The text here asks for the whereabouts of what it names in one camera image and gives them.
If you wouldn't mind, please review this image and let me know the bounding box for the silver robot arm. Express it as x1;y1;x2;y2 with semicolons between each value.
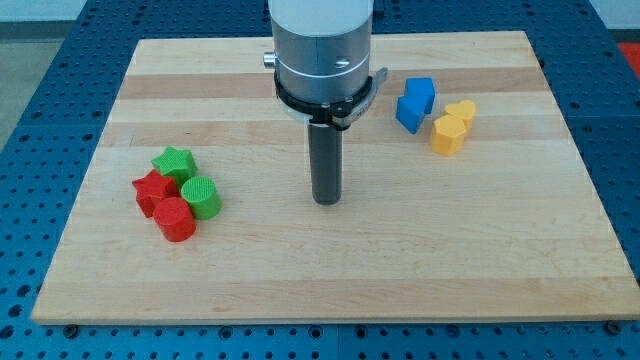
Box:
264;0;375;129

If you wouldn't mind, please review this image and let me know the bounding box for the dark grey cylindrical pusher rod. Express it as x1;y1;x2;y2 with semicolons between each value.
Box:
308;126;342;205

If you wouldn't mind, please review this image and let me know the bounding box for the blue wedge block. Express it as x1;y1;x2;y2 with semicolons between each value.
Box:
396;95;427;134

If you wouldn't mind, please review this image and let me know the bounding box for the green cylinder block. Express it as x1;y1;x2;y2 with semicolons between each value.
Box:
180;176;222;220

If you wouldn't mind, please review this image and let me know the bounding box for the yellow pentagon block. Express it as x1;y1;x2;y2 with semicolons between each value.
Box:
430;115;467;156

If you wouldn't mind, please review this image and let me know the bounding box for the blue cube block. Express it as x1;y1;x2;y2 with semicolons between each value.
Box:
405;77;437;114

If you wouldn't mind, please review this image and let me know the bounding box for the green star block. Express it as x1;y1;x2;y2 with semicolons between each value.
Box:
151;146;197;188

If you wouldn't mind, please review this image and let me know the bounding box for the wooden board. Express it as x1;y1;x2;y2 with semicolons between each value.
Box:
32;31;639;325

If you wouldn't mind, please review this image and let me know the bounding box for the red cylinder block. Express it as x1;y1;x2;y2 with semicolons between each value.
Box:
152;197;196;242

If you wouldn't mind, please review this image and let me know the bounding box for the yellow heart block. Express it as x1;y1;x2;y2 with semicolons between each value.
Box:
444;99;477;130

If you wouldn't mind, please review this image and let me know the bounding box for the red star block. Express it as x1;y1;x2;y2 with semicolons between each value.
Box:
132;169;179;218

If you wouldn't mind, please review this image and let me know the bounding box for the black clamp ring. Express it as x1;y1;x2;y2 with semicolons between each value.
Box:
272;66;390;132

